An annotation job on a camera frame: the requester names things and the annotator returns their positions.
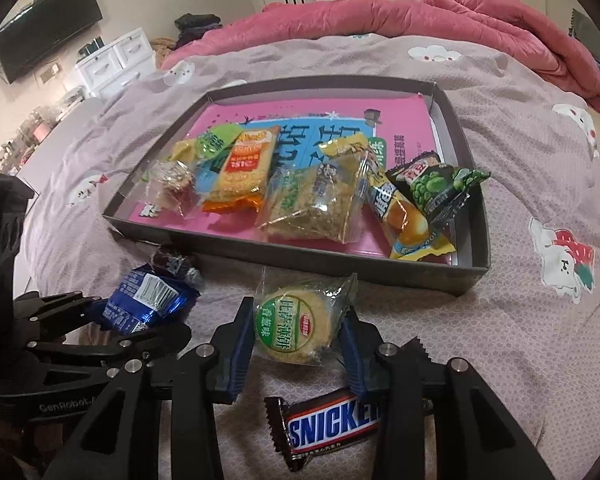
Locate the person's left hand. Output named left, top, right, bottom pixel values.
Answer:
left=0, top=412, right=66, bottom=480

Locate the round biscuit clear packet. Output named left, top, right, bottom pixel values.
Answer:
left=254, top=265, right=358, bottom=366

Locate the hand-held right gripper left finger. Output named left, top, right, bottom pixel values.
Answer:
left=40, top=297, right=256, bottom=480

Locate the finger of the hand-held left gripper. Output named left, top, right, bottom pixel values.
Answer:
left=12, top=290, right=110, bottom=334
left=28, top=321, right=193, bottom=367

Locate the dark clothes pile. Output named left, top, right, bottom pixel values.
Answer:
left=174, top=12, right=222, bottom=50

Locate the blue foil snack packet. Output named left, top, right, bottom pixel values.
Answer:
left=102, top=265, right=201, bottom=336

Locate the grey shallow cardboard box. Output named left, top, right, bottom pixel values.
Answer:
left=102, top=74, right=492, bottom=297

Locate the clear brown candy packet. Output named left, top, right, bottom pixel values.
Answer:
left=142, top=159, right=203, bottom=218

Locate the grey fabric headboard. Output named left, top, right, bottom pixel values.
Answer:
left=567, top=7, right=600, bottom=81

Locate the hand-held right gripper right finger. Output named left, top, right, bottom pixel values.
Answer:
left=341, top=307, right=556, bottom=480

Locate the green milk candy packet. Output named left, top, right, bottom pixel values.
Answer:
left=172, top=124, right=246, bottom=171

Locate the dark green pea packet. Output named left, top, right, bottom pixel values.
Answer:
left=385, top=152, right=492, bottom=228

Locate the clear seed bar packet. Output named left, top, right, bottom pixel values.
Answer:
left=255, top=152, right=371, bottom=245

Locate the mauve printed bed sheet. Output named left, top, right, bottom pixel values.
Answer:
left=20, top=35, right=600, bottom=480

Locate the long yellow cake packet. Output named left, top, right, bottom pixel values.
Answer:
left=317, top=132, right=456, bottom=261

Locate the black flat television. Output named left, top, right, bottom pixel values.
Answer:
left=0, top=0, right=103, bottom=83

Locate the small dark wrapped candy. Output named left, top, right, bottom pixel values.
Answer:
left=150, top=245, right=201, bottom=283

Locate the white drawer cabinet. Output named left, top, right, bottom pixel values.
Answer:
left=75, top=27, right=156, bottom=98

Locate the brown chocolate bar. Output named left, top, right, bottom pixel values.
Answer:
left=264, top=391, right=383, bottom=473

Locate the pink quilt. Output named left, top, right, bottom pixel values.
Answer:
left=160, top=0, right=600, bottom=126

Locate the pink picture book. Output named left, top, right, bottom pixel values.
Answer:
left=137, top=91, right=456, bottom=266

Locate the orange-ended yellow cracker packet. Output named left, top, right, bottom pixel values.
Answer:
left=200, top=125, right=281, bottom=213

